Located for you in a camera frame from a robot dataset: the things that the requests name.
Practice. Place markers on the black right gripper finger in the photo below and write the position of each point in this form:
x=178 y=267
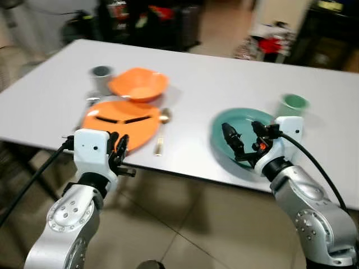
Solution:
x=231 y=139
x=259 y=129

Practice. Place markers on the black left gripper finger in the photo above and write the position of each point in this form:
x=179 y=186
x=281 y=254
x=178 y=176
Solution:
x=112 y=140
x=123 y=145

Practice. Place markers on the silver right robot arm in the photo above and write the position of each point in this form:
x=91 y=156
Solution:
x=314 y=213

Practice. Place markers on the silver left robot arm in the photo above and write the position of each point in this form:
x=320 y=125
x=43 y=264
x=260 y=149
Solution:
x=67 y=216

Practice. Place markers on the teal plate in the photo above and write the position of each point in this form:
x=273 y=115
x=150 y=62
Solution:
x=247 y=119

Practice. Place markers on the orange plate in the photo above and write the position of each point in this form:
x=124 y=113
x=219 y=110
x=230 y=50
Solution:
x=137 y=133

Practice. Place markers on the black chopstick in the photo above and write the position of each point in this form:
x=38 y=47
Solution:
x=106 y=120
x=137 y=119

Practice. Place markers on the green cup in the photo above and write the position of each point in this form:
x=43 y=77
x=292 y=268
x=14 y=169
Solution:
x=293 y=106

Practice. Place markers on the small silver utensil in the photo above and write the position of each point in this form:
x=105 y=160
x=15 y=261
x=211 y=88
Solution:
x=92 y=101

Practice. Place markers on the gold spoon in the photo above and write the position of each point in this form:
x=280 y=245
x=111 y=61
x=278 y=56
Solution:
x=164 y=116

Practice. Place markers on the orange bowl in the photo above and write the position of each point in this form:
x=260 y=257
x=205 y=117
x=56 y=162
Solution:
x=138 y=87

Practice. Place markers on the grey cup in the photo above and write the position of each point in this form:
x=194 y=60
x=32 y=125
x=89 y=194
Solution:
x=101 y=79

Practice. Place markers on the red and white clutter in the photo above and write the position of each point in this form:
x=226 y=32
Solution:
x=269 y=43

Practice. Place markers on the black bag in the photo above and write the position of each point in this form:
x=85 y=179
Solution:
x=79 y=29

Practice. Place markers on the black cabinet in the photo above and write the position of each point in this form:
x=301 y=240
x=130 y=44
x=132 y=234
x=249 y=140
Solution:
x=328 y=33

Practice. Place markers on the black suitcase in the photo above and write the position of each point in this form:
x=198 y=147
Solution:
x=151 y=25

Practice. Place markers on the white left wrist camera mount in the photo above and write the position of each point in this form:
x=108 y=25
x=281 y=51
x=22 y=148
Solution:
x=92 y=148

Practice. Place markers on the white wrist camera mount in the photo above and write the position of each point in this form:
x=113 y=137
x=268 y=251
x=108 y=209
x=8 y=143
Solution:
x=291 y=131
x=92 y=148

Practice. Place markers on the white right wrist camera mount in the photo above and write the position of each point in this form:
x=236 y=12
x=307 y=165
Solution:
x=291 y=131

